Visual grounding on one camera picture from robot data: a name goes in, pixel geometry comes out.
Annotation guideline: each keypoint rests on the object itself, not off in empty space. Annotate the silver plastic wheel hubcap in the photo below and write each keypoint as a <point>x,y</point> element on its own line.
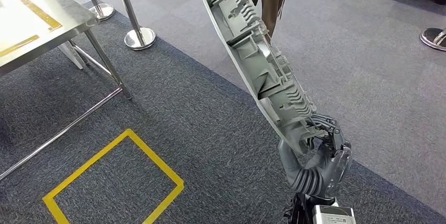
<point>258,65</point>

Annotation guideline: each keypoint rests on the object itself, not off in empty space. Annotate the stainless steel workbench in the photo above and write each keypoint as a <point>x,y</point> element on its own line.
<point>52,3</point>

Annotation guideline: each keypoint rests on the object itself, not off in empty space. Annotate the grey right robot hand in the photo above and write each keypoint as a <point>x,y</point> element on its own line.
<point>338,166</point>

